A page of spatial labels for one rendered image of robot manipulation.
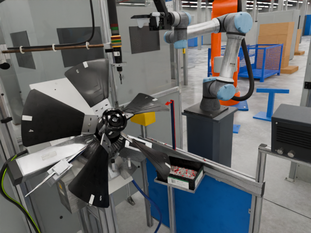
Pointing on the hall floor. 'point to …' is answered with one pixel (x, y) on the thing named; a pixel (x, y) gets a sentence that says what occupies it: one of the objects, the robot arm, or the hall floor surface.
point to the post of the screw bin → (171, 209)
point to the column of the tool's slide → (8, 144)
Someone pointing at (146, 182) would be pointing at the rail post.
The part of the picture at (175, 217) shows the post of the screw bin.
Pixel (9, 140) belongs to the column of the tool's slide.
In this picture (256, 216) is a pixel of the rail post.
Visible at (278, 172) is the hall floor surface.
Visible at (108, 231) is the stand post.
